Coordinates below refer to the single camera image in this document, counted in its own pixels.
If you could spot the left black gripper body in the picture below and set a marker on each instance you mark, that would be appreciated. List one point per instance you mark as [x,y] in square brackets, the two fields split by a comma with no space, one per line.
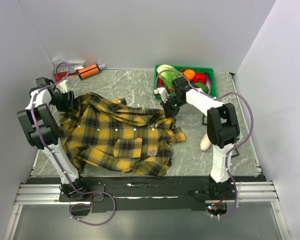
[62,102]

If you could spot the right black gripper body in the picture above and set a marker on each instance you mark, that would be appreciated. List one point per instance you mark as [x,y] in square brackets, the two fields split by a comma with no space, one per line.
[172,105]

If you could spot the yellow plaid shirt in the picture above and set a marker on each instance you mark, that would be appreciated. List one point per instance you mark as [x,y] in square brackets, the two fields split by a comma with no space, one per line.
[116,137]

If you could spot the round brown brooch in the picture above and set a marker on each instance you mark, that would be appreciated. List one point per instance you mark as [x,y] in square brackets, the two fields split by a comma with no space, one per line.
[152,153]

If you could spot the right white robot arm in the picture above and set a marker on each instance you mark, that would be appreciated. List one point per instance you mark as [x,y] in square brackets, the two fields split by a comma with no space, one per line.
[222,129]

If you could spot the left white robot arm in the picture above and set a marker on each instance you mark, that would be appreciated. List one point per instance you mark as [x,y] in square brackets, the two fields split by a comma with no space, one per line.
[42,131]

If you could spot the napa cabbage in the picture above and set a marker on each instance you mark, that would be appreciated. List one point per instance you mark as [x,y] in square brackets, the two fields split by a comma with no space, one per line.
[168,74]

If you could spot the red white cardboard box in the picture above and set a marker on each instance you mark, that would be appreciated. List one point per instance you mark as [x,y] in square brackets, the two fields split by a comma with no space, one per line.
[62,69]

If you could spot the orange fruit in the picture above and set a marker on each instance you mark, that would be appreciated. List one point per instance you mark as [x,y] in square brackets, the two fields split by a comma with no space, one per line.
[189,74]

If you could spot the green bell pepper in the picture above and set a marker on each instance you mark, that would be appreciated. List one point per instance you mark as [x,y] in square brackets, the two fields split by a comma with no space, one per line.
[202,86]

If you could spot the orange black cylinder tool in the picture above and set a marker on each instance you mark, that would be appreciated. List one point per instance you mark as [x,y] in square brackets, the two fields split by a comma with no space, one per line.
[90,71]

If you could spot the red bell pepper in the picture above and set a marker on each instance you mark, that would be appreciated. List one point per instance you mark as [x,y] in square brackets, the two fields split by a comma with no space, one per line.
[199,77]

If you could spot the purple eggplant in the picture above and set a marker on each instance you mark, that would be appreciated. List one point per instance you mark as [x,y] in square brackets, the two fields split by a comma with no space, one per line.
[208,82]

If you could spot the white daikon radish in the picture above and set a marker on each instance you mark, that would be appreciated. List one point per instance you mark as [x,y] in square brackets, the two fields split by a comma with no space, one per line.
[205,143]

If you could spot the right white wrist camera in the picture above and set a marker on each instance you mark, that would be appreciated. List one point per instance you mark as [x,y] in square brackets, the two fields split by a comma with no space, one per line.
[162,91]

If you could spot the black square frame far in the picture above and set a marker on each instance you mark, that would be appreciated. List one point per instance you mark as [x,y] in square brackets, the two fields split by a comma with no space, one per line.
[204,120]

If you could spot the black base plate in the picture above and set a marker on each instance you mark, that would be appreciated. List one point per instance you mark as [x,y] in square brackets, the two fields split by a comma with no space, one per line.
[138,193]

